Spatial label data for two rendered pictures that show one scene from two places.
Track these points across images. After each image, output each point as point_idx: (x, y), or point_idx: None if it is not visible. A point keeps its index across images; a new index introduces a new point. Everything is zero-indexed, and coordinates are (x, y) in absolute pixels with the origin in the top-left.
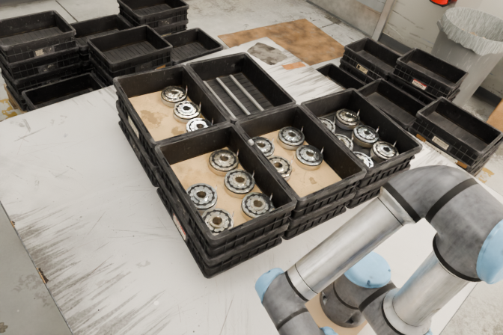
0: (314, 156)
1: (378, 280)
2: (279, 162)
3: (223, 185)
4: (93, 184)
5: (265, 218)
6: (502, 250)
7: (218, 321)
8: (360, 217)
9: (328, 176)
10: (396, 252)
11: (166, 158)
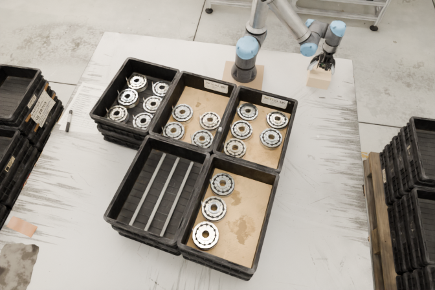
0: (183, 108)
1: (252, 38)
2: (206, 120)
3: (250, 138)
4: (305, 230)
5: (263, 90)
6: None
7: (298, 110)
8: (285, 5)
9: (186, 100)
10: (191, 70)
11: None
